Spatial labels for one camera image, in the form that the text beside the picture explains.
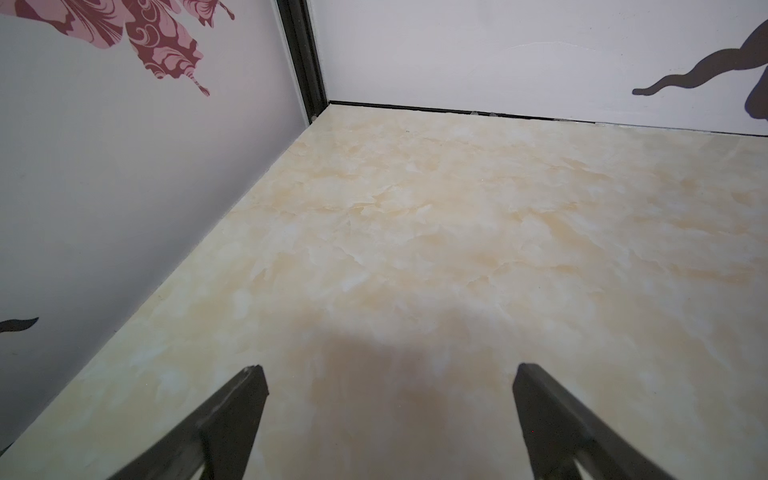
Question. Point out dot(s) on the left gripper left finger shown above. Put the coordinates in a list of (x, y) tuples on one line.
[(214, 441)]

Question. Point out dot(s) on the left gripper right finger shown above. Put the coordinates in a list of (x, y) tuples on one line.
[(563, 437)]

